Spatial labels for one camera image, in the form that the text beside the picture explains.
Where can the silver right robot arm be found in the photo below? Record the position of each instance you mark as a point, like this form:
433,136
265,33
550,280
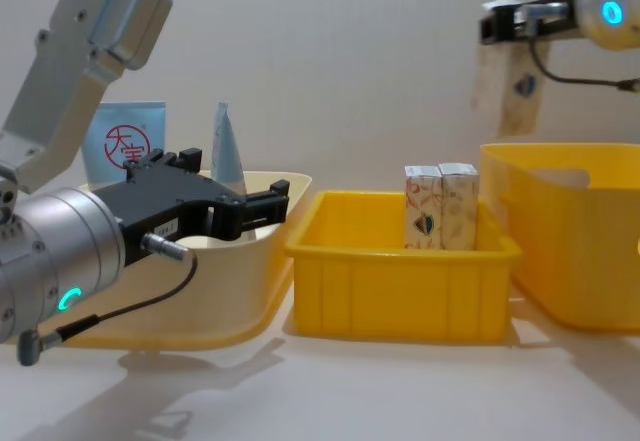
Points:
611,3

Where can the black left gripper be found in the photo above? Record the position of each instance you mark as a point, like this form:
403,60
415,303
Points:
165,201

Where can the patterned beige carton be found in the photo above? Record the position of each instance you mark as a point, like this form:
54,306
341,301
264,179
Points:
459,206
515,91
422,206

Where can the blue pouch with red circle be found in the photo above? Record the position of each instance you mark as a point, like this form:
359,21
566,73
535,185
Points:
127,136

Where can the pale cream plastic basket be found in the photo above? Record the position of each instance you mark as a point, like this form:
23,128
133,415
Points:
235,286

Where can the blue and white pouch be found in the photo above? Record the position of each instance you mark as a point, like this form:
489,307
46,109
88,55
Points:
226,151

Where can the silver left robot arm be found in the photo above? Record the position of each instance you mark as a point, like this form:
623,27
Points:
60,251

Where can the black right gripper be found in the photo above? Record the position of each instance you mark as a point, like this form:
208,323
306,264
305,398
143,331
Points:
557,8

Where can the yellow plastic bin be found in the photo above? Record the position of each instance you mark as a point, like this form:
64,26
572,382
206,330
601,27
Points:
400,291

